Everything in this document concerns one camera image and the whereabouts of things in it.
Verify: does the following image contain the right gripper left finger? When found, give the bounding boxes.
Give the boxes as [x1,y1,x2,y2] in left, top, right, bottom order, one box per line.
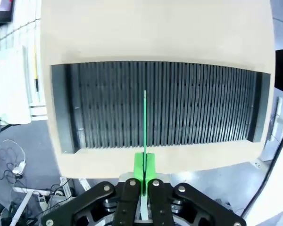
[41,152,146,226]

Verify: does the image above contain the black slotted board rack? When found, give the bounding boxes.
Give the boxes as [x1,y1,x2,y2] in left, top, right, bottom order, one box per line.
[50,60,271,154]

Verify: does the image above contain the white cable coil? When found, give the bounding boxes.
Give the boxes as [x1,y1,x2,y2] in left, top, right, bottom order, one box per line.
[0,140,26,176]

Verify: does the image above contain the white power strip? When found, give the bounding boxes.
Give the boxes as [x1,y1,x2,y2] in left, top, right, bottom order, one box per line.
[37,188,74,203]

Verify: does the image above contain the white equipment stand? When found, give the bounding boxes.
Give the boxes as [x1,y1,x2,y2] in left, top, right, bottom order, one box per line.
[0,44,48,124]

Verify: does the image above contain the black flat screen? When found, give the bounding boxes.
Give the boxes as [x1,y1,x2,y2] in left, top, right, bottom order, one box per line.
[0,0,15,23]

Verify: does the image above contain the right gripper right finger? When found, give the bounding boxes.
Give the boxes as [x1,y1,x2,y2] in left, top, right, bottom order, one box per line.
[145,152,247,226]

